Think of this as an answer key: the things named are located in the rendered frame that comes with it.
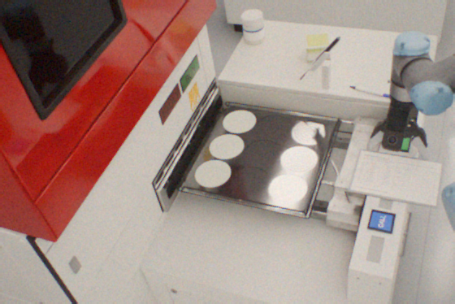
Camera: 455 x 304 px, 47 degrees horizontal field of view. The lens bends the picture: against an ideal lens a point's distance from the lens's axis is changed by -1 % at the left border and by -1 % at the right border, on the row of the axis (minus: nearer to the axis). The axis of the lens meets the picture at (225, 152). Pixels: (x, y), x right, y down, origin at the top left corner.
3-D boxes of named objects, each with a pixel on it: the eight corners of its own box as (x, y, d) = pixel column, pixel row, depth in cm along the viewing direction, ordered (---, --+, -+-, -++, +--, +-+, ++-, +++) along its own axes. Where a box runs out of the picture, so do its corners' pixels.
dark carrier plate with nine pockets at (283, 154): (183, 187, 146) (183, 185, 146) (227, 106, 167) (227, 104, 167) (305, 213, 135) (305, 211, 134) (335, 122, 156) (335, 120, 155)
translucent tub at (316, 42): (306, 66, 165) (305, 47, 160) (305, 51, 170) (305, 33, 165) (331, 63, 164) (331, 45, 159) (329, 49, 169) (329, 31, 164)
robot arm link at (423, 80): (468, 74, 101) (445, 42, 109) (412, 101, 104) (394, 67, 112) (476, 100, 106) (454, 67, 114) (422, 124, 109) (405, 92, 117)
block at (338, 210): (327, 216, 135) (327, 209, 133) (330, 206, 137) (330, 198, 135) (358, 223, 132) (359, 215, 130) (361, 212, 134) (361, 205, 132)
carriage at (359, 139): (326, 225, 136) (326, 219, 134) (355, 129, 159) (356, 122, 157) (357, 232, 133) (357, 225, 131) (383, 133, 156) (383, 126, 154)
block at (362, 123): (353, 130, 154) (353, 122, 152) (356, 122, 157) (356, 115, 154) (381, 134, 152) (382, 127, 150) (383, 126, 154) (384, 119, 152)
